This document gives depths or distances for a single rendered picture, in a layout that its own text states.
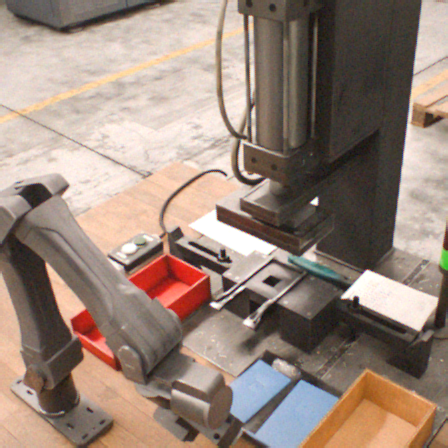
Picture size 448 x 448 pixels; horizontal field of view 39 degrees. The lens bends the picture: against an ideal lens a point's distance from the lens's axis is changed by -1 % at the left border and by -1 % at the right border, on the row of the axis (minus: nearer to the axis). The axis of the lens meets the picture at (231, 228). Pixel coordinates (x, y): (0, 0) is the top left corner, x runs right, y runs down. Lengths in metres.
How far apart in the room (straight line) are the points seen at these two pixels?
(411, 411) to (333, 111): 0.48
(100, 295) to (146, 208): 0.80
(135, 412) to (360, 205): 0.57
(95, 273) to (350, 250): 0.68
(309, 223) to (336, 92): 0.22
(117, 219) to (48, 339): 0.62
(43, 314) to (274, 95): 0.46
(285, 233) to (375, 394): 0.29
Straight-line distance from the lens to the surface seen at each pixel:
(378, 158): 1.20
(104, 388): 1.14
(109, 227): 1.52
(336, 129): 1.03
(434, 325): 1.23
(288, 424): 1.03
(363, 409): 1.08
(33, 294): 0.93
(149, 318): 0.80
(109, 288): 0.79
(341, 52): 0.98
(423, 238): 3.06
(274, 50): 0.92
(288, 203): 1.03
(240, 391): 1.07
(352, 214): 1.29
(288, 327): 1.15
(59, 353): 1.00
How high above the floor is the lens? 1.73
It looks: 34 degrees down
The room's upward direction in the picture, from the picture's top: 3 degrees counter-clockwise
